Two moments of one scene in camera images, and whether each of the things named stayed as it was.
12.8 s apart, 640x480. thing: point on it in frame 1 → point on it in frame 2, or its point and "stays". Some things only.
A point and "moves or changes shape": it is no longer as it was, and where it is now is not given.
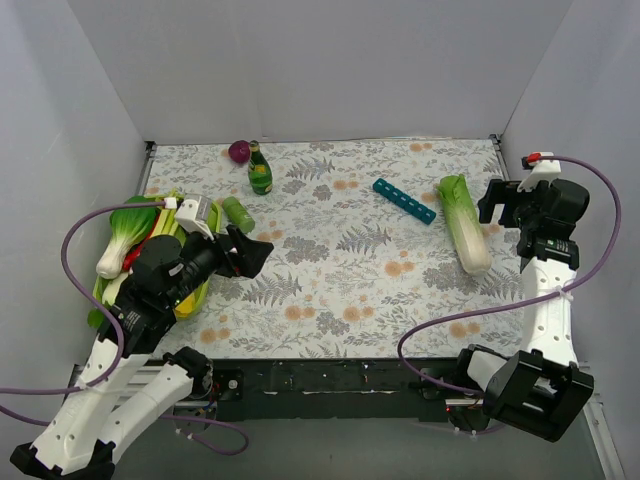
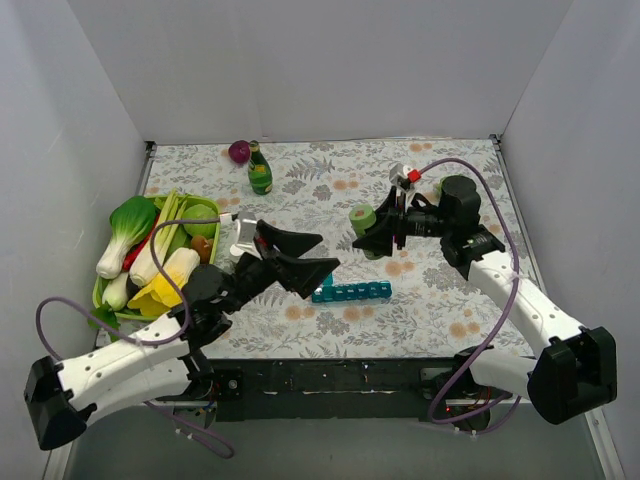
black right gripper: (511, 209) → (396, 223)
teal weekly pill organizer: (409, 205) moves or changes shape
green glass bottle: (259, 173) stays
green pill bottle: (238, 215) → (362, 217)
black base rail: (401, 390) stays
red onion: (239, 151) stays
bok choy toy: (129, 227) stays
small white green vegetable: (112, 288) stays
